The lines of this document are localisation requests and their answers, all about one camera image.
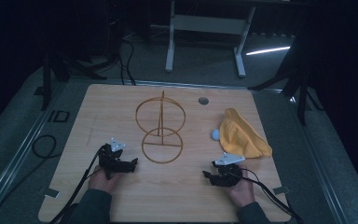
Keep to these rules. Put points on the yellow cloth hat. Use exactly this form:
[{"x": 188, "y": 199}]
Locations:
[{"x": 240, "y": 137}]

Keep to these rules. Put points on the grey tape piece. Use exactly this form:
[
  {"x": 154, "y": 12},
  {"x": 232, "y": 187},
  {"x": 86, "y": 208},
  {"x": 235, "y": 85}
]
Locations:
[
  {"x": 51, "y": 193},
  {"x": 281, "y": 190}
]

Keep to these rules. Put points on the person's left hand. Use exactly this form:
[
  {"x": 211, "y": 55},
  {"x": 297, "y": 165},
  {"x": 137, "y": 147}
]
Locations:
[{"x": 102, "y": 182}]

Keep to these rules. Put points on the round grey table grommet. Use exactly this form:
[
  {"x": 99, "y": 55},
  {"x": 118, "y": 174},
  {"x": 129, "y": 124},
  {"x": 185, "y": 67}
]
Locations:
[{"x": 203, "y": 100}]

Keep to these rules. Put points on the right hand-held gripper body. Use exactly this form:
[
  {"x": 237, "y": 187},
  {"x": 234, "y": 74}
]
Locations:
[{"x": 230, "y": 172}]

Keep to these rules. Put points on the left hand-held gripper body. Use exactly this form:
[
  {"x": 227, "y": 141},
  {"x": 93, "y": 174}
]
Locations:
[{"x": 112, "y": 160}]

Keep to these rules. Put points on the white desk frame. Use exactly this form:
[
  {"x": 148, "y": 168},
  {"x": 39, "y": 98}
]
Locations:
[{"x": 208, "y": 24}]

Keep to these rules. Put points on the person's right hand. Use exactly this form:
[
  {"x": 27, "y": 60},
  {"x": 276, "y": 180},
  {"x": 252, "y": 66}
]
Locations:
[{"x": 244, "y": 189}]

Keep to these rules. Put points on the small light blue object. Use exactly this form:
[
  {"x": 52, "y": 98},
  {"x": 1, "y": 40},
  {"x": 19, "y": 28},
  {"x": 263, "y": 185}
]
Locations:
[{"x": 215, "y": 134}]

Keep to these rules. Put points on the black tripod stand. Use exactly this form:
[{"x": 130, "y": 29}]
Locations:
[
  {"x": 301, "y": 90},
  {"x": 46, "y": 81}
]

